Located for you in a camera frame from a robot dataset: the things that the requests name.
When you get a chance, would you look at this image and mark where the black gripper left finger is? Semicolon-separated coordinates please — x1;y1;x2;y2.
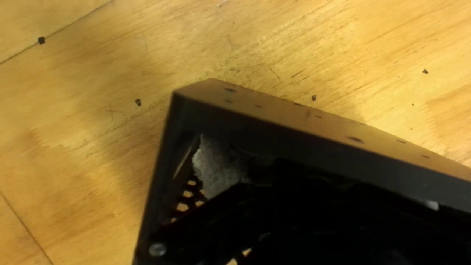
136;183;272;265

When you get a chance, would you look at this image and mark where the black perforated plastic basket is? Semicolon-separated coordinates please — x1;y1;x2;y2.
142;79;469;265

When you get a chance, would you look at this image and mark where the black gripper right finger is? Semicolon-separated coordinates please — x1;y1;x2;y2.
254;160;471;265

